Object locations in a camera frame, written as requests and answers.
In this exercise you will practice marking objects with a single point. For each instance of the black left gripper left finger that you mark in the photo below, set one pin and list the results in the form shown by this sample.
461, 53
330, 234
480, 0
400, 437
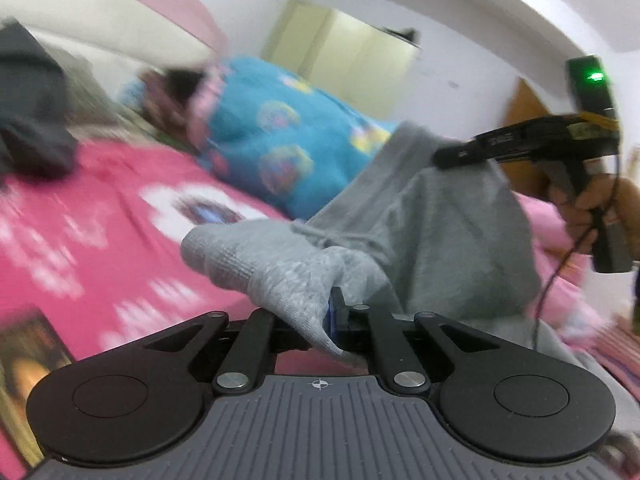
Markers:
134, 401

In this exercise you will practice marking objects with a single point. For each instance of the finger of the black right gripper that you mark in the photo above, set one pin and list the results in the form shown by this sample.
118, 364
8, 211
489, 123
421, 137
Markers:
472, 152

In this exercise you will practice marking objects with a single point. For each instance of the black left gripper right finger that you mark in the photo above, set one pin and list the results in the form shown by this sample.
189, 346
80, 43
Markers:
495, 396

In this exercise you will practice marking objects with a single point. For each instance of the grey sweatshirt garment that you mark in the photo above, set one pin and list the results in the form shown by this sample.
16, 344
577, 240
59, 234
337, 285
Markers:
404, 236

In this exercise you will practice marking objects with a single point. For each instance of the person's right hand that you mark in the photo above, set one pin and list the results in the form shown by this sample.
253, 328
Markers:
602, 188

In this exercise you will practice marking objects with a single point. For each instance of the cream wardrobe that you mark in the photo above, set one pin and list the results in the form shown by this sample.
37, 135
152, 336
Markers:
362, 65

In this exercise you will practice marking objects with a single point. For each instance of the hot pink bed blanket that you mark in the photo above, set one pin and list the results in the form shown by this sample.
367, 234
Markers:
92, 261

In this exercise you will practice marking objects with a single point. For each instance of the blue and pink quilt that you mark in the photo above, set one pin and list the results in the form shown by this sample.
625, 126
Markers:
271, 134

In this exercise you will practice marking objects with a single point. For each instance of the dark grey garment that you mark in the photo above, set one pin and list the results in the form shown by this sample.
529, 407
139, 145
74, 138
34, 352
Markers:
35, 142

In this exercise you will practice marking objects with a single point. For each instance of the sleeping person's head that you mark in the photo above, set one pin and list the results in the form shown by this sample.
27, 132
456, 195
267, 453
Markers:
165, 104

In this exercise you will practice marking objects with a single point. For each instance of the white padded headboard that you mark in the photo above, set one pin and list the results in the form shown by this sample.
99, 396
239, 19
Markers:
120, 38

